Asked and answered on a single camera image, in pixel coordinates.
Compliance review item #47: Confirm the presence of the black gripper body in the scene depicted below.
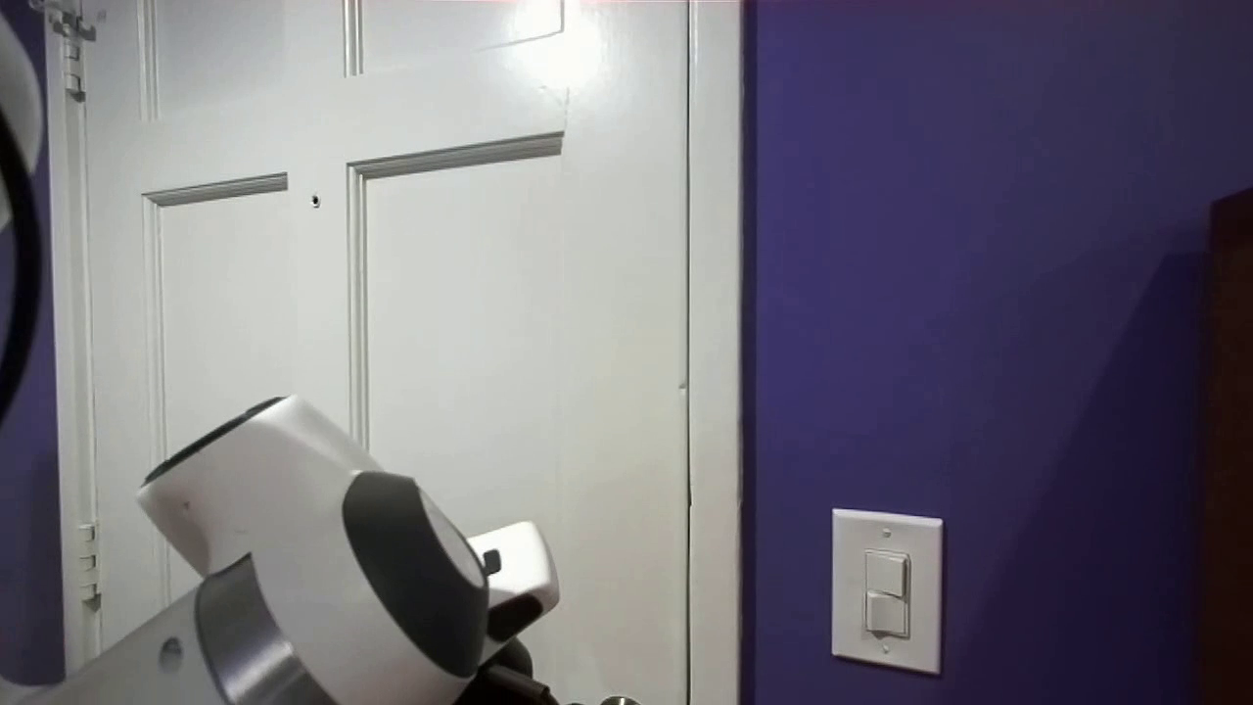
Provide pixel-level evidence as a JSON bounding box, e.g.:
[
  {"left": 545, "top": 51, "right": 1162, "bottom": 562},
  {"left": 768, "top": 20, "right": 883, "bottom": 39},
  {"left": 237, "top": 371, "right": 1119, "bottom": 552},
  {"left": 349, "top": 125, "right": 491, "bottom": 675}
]
[{"left": 446, "top": 635, "right": 560, "bottom": 705}]

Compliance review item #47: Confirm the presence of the white door hinge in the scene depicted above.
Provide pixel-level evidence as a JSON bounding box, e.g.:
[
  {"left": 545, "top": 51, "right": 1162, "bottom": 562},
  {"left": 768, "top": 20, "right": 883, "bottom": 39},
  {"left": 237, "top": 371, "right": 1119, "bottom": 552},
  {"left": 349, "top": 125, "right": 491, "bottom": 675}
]
[
  {"left": 46, "top": 0, "right": 108, "bottom": 106},
  {"left": 72, "top": 518, "right": 108, "bottom": 615}
]

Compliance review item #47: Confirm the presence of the white light switch plate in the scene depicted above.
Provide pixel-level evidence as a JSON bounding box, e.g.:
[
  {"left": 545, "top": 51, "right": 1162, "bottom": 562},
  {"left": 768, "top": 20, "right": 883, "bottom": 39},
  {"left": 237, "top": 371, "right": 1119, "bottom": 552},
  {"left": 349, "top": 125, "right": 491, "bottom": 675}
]
[{"left": 825, "top": 505, "right": 948, "bottom": 682}]

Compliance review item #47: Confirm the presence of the dark wooden cabinet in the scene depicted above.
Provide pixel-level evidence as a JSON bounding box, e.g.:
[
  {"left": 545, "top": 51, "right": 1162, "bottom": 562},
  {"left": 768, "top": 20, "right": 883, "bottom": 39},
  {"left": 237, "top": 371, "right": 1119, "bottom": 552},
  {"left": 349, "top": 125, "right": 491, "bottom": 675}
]
[{"left": 1199, "top": 186, "right": 1253, "bottom": 705}]

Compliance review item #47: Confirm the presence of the white panelled door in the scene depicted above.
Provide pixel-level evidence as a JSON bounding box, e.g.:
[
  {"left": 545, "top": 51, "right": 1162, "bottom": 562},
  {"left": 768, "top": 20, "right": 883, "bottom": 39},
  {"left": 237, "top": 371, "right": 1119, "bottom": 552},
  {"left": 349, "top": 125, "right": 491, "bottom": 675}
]
[
  {"left": 76, "top": 0, "right": 696, "bottom": 705},
  {"left": 45, "top": 0, "right": 750, "bottom": 705}
]

